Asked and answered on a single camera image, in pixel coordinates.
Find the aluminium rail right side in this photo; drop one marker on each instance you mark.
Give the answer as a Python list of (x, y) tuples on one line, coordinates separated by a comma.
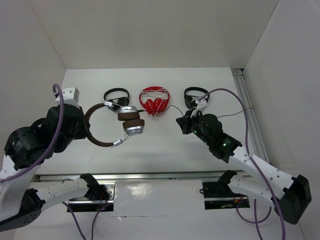
[(254, 129)]

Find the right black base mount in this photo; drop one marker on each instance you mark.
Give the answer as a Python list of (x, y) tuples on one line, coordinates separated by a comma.
[(217, 196)]

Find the brown silver headphones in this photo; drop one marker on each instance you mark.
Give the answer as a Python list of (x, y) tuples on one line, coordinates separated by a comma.
[(129, 116)]

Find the aluminium rail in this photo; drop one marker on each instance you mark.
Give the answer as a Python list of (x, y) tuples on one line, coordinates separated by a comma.
[(254, 129), (138, 176)]

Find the aluminium rail front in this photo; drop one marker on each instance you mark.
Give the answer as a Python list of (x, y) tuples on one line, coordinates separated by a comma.
[(138, 176)]

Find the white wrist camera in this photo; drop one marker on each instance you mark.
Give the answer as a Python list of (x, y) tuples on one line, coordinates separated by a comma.
[(71, 96), (198, 104)]

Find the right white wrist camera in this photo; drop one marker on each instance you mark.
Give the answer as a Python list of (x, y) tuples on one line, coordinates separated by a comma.
[(198, 104)]

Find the black headphones right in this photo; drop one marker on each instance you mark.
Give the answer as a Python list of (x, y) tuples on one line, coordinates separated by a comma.
[(191, 100)]

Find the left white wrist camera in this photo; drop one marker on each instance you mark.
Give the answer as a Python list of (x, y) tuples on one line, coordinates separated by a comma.
[(71, 96)]

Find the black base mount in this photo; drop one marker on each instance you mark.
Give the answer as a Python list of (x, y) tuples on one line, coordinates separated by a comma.
[(217, 196), (103, 200)]

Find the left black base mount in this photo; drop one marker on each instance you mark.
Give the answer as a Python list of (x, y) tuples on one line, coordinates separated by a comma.
[(103, 200)]

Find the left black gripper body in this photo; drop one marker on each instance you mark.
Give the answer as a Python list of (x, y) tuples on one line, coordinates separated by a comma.
[(82, 131)]

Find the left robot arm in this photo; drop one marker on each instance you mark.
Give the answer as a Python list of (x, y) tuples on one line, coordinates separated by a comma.
[(20, 204)]

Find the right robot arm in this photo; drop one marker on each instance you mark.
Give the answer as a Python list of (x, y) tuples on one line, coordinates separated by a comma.
[(269, 184)]

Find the red headphones with white cable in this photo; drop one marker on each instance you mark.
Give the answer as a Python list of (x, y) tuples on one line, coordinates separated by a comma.
[(154, 99)]

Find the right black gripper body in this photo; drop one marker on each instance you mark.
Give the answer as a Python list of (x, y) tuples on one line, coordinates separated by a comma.
[(194, 125)]

